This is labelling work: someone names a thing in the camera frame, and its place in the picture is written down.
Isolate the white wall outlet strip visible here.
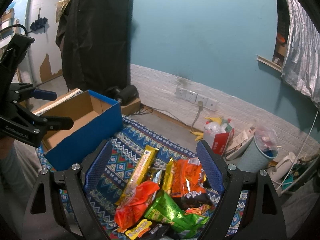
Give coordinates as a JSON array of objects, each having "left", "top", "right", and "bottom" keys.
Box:
[{"left": 175, "top": 87, "right": 217, "bottom": 111}]

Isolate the gold snack pack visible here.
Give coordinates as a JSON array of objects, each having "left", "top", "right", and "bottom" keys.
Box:
[{"left": 162, "top": 158, "right": 176, "bottom": 194}]

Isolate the orange black chip bag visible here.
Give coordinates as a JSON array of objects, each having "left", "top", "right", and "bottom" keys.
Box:
[{"left": 170, "top": 158, "right": 212, "bottom": 210}]

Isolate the orange red snack bag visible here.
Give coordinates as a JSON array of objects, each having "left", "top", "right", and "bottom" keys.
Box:
[{"left": 114, "top": 180, "right": 159, "bottom": 231}]

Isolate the silver foil snack pack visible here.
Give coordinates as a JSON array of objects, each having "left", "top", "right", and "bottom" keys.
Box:
[{"left": 150, "top": 168, "right": 164, "bottom": 185}]

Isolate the silver foil curtain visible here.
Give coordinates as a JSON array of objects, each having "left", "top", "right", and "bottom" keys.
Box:
[{"left": 281, "top": 0, "right": 319, "bottom": 108}]

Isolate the grey power cable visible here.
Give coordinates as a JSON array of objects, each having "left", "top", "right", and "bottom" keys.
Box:
[{"left": 190, "top": 101, "right": 203, "bottom": 133}]

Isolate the long yellow snack pack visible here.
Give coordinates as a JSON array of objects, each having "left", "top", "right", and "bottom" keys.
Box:
[{"left": 116, "top": 145, "right": 159, "bottom": 205}]

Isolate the light blue waste bin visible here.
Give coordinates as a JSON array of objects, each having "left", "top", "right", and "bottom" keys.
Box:
[{"left": 237, "top": 127, "right": 278, "bottom": 173}]

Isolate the black roller device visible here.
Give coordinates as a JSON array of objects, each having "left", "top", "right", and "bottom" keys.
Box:
[{"left": 106, "top": 85, "right": 139, "bottom": 106}]

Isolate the blue cardboard box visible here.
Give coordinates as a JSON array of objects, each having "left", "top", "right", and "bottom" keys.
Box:
[{"left": 33, "top": 89, "right": 123, "bottom": 171}]

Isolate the wooden window ledge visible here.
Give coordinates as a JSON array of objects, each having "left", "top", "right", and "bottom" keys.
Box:
[{"left": 257, "top": 55, "right": 281, "bottom": 72}]

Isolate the green snack bag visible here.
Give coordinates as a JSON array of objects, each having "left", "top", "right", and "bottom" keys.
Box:
[{"left": 143, "top": 190, "right": 209, "bottom": 239}]

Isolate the patterned blue tablecloth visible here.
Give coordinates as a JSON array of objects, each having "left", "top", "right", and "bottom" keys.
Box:
[{"left": 36, "top": 117, "right": 248, "bottom": 239}]

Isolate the red white shopping bag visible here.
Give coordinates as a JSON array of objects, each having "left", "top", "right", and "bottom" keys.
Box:
[{"left": 203, "top": 116, "right": 235, "bottom": 155}]

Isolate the white kettle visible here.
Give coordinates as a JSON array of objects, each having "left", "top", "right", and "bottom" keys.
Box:
[{"left": 267, "top": 152, "right": 296, "bottom": 181}]

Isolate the black yellow snack bag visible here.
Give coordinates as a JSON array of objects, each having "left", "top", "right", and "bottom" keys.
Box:
[{"left": 125, "top": 219, "right": 170, "bottom": 240}]

